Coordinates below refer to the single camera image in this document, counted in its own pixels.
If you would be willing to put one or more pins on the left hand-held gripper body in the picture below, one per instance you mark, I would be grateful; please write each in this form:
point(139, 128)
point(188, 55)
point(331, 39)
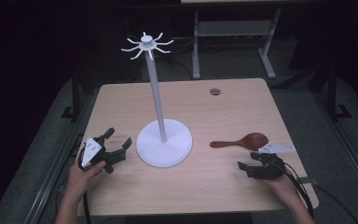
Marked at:
point(90, 151)

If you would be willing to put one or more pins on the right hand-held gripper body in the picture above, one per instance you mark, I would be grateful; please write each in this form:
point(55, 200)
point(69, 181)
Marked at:
point(272, 165)

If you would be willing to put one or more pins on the brown wooden spoon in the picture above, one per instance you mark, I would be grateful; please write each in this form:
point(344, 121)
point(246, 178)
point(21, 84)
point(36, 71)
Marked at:
point(250, 141)

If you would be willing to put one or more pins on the white hook rack stand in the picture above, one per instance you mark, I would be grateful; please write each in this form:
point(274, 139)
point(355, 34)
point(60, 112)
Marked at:
point(163, 146)

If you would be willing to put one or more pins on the person's right hand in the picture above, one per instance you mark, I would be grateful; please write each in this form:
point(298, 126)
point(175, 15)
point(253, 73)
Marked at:
point(280, 186)

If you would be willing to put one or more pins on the person's left hand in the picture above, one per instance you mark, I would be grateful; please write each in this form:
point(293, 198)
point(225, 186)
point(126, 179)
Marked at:
point(81, 179)

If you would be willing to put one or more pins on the dark metal stand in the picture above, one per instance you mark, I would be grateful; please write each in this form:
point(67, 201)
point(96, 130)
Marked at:
point(332, 93)
point(75, 99)

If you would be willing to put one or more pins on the aluminium floor rail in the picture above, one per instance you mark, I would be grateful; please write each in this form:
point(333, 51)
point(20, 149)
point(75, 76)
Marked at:
point(48, 183)
point(351, 155)

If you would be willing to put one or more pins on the grey metal frame desk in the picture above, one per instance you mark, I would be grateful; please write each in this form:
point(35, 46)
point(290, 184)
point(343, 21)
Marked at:
point(234, 28)

